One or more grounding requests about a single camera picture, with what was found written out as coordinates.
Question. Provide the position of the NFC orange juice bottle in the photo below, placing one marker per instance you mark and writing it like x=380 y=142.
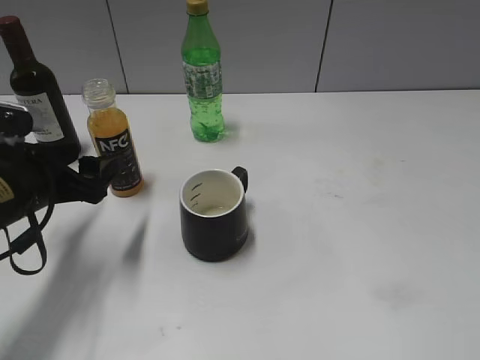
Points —
x=110 y=133

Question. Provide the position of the black mug white interior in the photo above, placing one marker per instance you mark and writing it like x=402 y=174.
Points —
x=213 y=213

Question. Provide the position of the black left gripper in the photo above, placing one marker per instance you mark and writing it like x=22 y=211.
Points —
x=34 y=176

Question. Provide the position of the dark red wine bottle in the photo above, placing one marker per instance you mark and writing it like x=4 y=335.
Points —
x=36 y=88

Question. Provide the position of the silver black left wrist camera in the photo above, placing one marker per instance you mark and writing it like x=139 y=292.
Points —
x=16 y=123

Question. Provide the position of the green plastic soda bottle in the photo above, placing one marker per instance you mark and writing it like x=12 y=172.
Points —
x=201 y=63

